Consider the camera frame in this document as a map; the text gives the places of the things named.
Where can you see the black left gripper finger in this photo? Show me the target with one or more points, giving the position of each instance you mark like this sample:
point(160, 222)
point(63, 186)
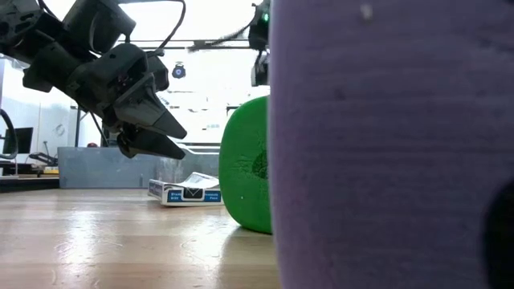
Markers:
point(148, 144)
point(146, 110)

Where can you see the white card box blue labels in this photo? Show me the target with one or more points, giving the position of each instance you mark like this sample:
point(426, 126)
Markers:
point(188, 196)

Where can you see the green foam die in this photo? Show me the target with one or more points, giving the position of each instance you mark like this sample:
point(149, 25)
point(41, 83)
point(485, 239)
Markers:
point(245, 168)

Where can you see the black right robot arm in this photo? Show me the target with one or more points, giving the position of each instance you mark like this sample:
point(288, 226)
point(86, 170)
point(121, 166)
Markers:
point(261, 30)

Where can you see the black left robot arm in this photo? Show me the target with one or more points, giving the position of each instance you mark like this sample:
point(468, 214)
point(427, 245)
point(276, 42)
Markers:
point(96, 24)

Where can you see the clear plastic bin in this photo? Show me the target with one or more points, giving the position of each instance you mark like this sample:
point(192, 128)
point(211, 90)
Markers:
point(176, 170)

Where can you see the black background equipment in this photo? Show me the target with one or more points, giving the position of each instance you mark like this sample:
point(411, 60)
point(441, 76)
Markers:
point(44, 159)

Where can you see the black computer monitor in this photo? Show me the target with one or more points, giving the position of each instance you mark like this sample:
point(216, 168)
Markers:
point(22, 140)

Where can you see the purple foam die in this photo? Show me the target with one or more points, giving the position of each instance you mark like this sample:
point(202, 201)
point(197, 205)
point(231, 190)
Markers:
point(381, 160)

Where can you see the round black hanging camera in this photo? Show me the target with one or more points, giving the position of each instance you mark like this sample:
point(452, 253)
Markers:
point(178, 71)

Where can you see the metal overhead rail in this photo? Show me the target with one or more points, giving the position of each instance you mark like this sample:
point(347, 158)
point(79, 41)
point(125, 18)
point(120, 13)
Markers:
point(199, 44)

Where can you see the black aluminium table frame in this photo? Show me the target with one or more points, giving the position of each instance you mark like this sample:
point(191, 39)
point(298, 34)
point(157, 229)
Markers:
point(28, 184)

